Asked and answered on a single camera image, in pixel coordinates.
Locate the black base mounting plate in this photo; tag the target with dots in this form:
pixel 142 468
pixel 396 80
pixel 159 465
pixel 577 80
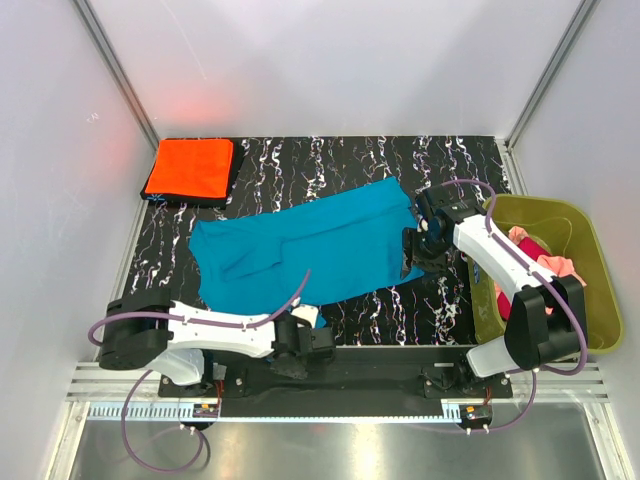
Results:
pixel 318 406

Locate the aluminium frame rail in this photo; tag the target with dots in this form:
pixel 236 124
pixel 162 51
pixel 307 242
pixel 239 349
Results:
pixel 89 382

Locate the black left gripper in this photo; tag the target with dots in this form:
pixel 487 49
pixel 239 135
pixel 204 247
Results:
pixel 295 371

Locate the pink t shirt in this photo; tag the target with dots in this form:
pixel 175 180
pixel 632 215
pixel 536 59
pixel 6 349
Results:
pixel 559 265

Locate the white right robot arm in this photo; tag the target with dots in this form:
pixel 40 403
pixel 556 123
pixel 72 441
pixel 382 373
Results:
pixel 547 327

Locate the olive green plastic bin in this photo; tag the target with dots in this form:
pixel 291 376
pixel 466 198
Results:
pixel 563 230

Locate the blue t shirt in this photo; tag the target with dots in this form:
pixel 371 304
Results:
pixel 330 250

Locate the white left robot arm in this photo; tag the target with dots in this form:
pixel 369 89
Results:
pixel 149 330

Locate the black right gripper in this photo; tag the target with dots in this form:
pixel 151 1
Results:
pixel 433 268

